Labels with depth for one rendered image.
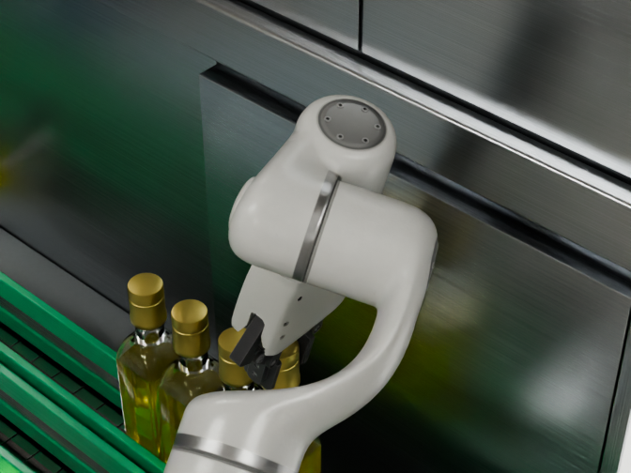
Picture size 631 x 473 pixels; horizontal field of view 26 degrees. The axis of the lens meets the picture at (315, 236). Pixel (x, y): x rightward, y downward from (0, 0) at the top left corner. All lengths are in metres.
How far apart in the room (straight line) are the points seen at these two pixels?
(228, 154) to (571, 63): 0.41
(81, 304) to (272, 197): 0.82
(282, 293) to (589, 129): 0.26
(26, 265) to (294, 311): 0.76
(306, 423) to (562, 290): 0.30
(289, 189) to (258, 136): 0.35
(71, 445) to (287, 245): 0.62
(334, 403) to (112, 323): 0.81
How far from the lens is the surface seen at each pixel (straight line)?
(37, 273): 1.76
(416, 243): 0.91
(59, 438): 1.50
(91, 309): 1.70
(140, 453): 1.41
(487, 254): 1.13
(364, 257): 0.91
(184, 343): 1.27
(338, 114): 0.98
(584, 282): 1.08
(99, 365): 1.55
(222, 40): 1.26
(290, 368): 1.18
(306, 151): 0.95
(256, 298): 1.07
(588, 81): 1.03
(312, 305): 1.09
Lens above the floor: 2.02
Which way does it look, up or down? 40 degrees down
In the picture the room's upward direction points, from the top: straight up
